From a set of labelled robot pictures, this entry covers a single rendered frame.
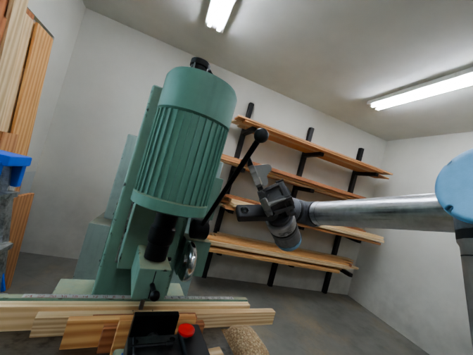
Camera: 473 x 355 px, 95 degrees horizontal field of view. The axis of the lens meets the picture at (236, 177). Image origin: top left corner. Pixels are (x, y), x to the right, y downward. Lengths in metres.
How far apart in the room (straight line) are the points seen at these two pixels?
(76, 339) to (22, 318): 0.12
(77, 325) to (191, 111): 0.48
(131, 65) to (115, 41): 0.29
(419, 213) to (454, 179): 0.21
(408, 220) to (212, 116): 0.51
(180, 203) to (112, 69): 2.70
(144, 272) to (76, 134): 2.57
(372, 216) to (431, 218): 0.13
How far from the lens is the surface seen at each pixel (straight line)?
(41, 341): 0.65
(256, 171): 0.60
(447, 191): 0.43
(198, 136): 0.47
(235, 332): 0.69
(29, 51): 2.41
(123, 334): 0.58
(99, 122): 2.96
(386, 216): 0.67
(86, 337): 0.61
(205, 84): 0.49
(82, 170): 2.97
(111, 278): 0.80
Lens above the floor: 1.30
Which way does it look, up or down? 2 degrees up
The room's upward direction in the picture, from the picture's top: 15 degrees clockwise
